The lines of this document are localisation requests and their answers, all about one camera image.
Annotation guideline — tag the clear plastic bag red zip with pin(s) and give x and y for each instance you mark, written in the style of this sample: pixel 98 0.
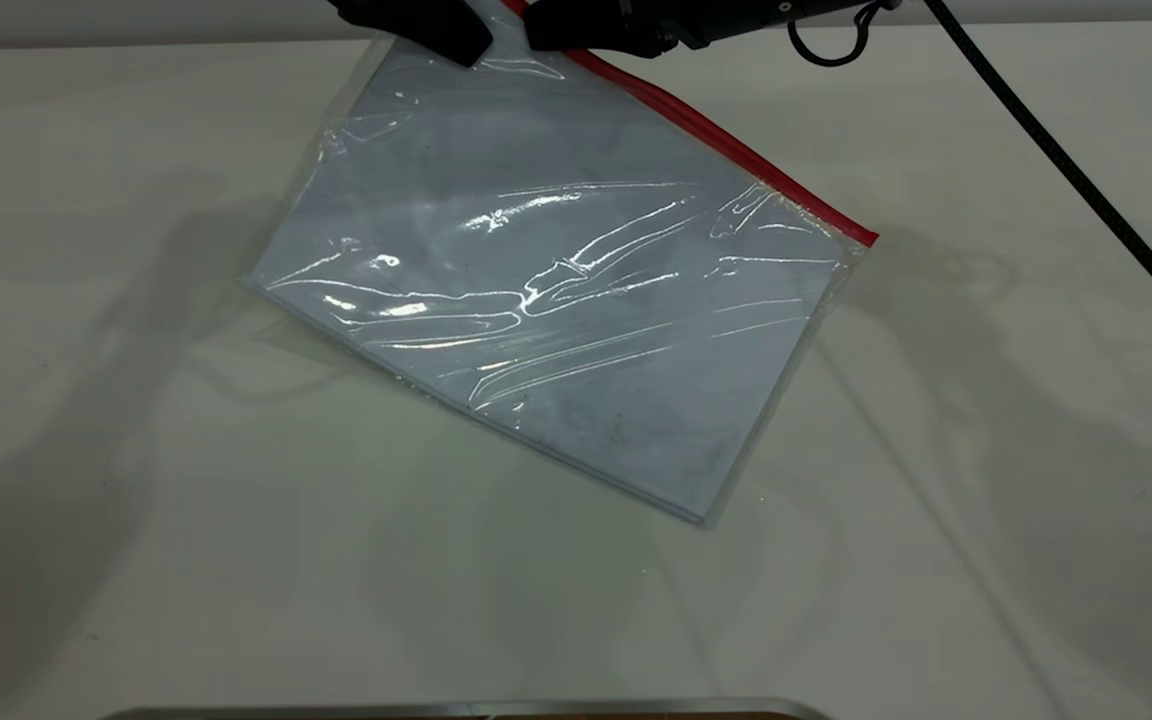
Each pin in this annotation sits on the clear plastic bag red zip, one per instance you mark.
pixel 556 300

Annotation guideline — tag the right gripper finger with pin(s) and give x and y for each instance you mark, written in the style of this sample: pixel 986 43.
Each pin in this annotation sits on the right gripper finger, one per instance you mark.
pixel 576 25

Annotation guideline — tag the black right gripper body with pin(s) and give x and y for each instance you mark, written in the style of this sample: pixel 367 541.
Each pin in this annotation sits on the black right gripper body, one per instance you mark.
pixel 706 18

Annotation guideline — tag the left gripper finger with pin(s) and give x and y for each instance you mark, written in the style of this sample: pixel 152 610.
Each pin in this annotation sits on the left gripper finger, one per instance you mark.
pixel 426 25

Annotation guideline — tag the grey metal bar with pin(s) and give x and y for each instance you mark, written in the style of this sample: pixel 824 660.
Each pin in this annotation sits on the grey metal bar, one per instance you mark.
pixel 436 712

